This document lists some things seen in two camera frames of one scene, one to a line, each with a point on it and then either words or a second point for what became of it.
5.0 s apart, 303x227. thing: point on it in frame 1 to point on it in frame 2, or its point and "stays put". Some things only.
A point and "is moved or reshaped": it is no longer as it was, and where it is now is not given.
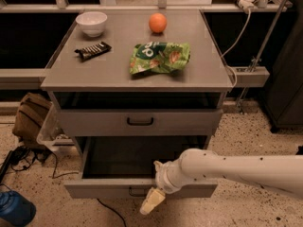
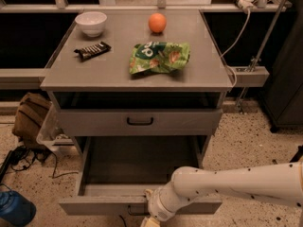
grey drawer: (123, 167) is moved or reshaped
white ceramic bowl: (92, 23) stays put
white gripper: (162, 177) to (155, 204)
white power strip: (248, 1) stays put
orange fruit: (157, 23) stays put
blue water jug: (15, 210) stays put
